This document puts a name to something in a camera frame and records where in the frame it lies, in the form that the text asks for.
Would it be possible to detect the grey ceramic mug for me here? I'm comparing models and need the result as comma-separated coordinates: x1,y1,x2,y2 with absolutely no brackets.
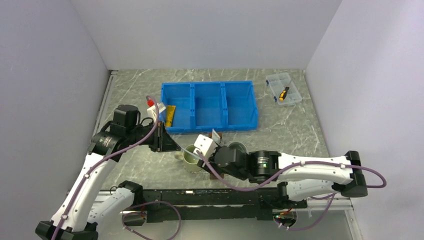
228,142,248,153

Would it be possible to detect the yellow black screwdriver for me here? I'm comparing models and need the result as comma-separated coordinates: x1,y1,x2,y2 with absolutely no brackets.
278,86,290,102

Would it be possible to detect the green ceramic mug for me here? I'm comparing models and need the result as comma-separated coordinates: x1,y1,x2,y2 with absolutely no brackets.
174,144,202,173

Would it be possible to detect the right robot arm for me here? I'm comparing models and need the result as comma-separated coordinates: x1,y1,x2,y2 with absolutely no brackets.
199,146,368,208

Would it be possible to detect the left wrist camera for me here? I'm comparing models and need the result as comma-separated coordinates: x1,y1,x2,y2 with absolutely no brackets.
146,98,167,122

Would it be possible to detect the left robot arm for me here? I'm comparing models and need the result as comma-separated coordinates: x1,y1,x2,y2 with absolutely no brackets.
35,102,181,240

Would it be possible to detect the yellow toothpaste tube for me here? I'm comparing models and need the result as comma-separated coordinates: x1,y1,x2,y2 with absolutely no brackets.
165,105,176,128

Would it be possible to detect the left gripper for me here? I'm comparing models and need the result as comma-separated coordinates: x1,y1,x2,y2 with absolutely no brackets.
126,120,181,152

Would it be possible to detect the blue three-compartment bin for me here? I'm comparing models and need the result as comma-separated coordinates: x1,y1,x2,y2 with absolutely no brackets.
160,80,259,134

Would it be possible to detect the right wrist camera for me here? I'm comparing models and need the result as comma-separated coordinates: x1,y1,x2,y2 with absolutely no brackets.
193,134,218,159

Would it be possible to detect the clear holder with wooden ends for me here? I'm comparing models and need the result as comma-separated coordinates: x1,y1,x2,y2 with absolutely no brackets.
208,129,222,180

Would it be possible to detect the light blue toothbrush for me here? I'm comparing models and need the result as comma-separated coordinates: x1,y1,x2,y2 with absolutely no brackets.
180,146,201,160

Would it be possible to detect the white toothpaste tube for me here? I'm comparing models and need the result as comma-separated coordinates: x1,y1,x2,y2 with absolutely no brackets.
211,129,222,144

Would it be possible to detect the clear plastic organizer box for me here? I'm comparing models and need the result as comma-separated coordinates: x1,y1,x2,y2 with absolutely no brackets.
265,72,303,106

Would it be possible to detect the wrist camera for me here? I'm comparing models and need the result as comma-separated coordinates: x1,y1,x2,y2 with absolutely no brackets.
193,134,218,159
146,98,167,122

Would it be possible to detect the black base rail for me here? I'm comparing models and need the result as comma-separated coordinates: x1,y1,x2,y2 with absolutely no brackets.
126,187,308,223

